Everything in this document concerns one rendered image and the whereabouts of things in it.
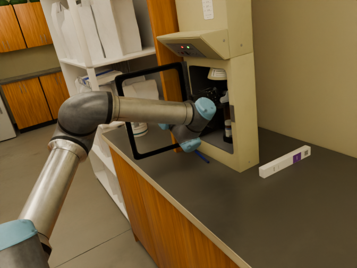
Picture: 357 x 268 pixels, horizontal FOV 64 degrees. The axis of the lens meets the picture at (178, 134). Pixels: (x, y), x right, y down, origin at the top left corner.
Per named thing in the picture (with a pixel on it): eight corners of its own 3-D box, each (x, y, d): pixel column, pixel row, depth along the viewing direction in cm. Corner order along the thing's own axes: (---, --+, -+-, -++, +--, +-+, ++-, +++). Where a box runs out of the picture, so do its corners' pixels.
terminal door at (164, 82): (193, 142, 141) (181, 60, 125) (134, 161, 132) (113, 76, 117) (193, 142, 142) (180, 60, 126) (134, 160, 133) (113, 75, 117)
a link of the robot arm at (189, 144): (194, 139, 97) (178, 115, 101) (181, 156, 105) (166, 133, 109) (210, 134, 102) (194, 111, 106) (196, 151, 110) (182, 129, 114)
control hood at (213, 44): (182, 55, 127) (179, 31, 123) (230, 58, 100) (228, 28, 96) (160, 60, 122) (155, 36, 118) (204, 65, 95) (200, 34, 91)
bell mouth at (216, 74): (230, 68, 131) (229, 56, 128) (259, 71, 116) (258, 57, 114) (199, 77, 123) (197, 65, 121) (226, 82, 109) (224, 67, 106)
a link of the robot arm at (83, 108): (60, 74, 77) (212, 92, 99) (57, 101, 85) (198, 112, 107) (61, 107, 71) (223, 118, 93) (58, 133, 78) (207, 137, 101)
